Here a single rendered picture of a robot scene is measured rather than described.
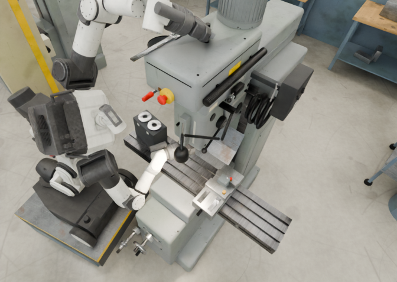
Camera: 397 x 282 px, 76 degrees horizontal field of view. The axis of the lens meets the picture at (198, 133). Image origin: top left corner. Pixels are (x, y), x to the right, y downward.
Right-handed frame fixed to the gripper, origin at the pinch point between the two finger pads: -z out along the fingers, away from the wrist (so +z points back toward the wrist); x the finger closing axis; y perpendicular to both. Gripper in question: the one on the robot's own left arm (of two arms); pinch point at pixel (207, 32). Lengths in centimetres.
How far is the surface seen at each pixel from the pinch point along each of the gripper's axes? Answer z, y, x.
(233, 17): -12.7, 8.4, -4.4
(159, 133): -31, -77, -26
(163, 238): -31, -121, 26
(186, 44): 5.1, -6.9, -0.9
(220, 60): -0.2, -3.9, 13.1
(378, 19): -351, 84, -91
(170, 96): 10.8, -23.0, 11.4
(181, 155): -6, -49, 18
